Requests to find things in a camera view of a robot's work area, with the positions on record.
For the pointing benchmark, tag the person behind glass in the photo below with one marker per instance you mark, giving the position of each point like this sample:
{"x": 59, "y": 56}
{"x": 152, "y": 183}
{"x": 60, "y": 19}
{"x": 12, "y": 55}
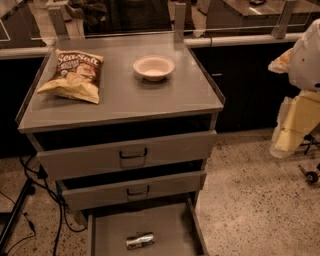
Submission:
{"x": 101, "y": 17}

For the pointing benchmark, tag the grey middle drawer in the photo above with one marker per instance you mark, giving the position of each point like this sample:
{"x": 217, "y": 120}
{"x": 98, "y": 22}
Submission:
{"x": 129, "y": 191}

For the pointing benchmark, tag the sea salt chips bag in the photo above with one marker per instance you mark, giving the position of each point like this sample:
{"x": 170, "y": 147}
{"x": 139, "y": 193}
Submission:
{"x": 76, "y": 77}

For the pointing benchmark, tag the grey drawer cabinet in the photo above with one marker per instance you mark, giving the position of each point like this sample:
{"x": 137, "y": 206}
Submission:
{"x": 130, "y": 107}

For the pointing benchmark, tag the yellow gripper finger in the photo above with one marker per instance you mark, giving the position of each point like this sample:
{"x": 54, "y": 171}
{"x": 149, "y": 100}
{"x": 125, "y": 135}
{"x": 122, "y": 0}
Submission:
{"x": 281, "y": 64}
{"x": 297, "y": 117}

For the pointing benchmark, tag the white paper bowl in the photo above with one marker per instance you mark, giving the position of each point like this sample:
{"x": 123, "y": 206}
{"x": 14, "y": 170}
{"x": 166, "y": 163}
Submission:
{"x": 154, "y": 67}

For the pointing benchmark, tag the silver redbull can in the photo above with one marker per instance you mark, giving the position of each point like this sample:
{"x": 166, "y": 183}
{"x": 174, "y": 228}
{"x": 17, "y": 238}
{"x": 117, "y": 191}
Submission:
{"x": 140, "y": 241}

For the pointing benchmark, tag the black tripod leg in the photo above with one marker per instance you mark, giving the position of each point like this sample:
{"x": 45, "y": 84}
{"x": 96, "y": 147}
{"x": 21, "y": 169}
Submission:
{"x": 9, "y": 219}

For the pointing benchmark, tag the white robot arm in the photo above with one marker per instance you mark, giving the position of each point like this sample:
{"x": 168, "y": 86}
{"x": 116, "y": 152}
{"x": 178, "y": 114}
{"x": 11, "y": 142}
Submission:
{"x": 304, "y": 66}

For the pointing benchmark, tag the grey top drawer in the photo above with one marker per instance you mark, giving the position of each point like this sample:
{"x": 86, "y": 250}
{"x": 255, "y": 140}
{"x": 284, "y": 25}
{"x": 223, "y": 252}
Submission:
{"x": 126, "y": 155}

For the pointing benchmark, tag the grey drawer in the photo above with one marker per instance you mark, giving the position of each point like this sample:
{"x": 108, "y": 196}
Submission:
{"x": 126, "y": 155}
{"x": 172, "y": 220}
{"x": 129, "y": 191}

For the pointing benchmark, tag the grey bottom drawer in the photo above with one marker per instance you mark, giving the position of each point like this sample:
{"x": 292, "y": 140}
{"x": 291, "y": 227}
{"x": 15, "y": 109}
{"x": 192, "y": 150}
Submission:
{"x": 172, "y": 220}

